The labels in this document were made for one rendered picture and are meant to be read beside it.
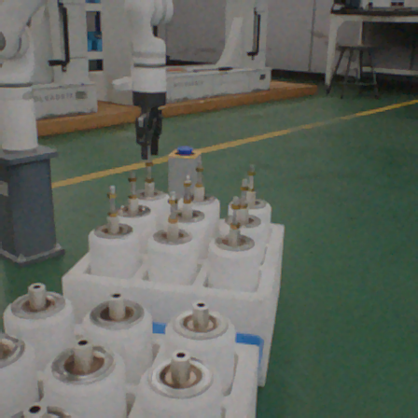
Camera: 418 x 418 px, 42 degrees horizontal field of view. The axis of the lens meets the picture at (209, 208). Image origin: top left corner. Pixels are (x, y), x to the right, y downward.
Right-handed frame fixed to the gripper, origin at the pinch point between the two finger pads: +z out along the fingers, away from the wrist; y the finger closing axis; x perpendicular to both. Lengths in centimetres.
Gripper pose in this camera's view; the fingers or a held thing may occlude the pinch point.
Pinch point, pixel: (149, 152)
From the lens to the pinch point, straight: 125.8
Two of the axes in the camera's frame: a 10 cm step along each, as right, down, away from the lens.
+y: 1.8, -3.2, 9.3
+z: -0.3, 9.4, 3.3
